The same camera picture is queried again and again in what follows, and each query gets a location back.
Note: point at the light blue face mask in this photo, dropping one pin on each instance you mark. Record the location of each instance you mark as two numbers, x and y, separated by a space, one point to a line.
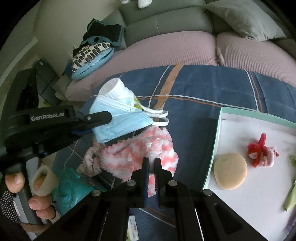
128 115

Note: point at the grey white plush dog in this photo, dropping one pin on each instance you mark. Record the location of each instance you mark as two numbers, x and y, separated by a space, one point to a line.
140 3

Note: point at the blue plaid blanket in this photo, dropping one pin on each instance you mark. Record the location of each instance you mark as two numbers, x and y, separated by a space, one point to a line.
194 95

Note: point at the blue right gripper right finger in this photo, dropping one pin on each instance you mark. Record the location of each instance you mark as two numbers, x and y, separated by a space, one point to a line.
158 180

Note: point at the teal packet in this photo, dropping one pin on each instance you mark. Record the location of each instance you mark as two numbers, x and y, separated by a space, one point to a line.
72 188

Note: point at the mint green shallow tray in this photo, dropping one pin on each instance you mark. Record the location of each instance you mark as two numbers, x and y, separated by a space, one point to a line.
260 198

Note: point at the white pill bottle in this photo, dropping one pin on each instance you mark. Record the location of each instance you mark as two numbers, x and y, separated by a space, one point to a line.
115 89

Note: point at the grey pillow left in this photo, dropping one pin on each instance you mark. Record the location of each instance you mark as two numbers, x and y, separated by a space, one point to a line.
247 19

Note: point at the person's left hand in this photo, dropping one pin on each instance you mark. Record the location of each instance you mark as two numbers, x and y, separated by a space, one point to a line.
27 206

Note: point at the pink sofa seat cover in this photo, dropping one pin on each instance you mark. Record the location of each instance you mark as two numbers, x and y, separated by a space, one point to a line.
274 59

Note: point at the green cloth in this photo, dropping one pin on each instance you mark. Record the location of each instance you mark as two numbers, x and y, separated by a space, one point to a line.
291 199

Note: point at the grey sofa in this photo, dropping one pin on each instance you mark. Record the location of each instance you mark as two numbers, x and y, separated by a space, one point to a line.
190 20

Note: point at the green tissue pack small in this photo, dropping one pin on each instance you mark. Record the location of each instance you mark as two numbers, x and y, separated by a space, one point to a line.
132 231

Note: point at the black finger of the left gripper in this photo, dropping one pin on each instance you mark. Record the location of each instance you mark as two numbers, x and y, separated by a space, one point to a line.
97 118

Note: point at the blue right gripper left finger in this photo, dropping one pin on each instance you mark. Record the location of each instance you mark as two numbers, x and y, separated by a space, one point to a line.
145 180

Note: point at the pink white scrunchie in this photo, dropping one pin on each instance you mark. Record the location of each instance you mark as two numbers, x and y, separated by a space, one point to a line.
91 165

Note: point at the beige round powder puff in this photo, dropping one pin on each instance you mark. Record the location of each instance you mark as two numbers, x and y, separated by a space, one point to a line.
230 171

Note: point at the black white patterned cushion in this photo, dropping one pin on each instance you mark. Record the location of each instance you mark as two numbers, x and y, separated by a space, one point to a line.
90 58

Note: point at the pink white fluffy sock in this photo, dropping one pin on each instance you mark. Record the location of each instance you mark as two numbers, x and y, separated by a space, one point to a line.
126 156

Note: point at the dark teal clothing pile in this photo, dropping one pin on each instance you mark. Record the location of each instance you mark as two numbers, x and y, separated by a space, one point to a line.
98 31

